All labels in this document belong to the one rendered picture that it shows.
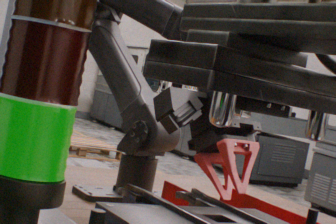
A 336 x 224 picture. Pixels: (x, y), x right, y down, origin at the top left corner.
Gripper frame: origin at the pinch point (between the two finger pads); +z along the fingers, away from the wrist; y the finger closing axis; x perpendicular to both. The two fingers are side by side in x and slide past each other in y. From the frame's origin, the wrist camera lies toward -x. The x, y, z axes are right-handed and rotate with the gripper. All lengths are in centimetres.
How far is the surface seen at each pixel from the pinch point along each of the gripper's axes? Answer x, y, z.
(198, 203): -16.2, 11.4, 5.1
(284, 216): 5.1, 4.3, 4.7
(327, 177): 449, -323, -121
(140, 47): 482, -693, -481
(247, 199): 5.2, -2.6, 0.3
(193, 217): -23.1, 18.8, 8.5
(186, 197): -16.2, 9.4, 3.9
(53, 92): -45, 38, 8
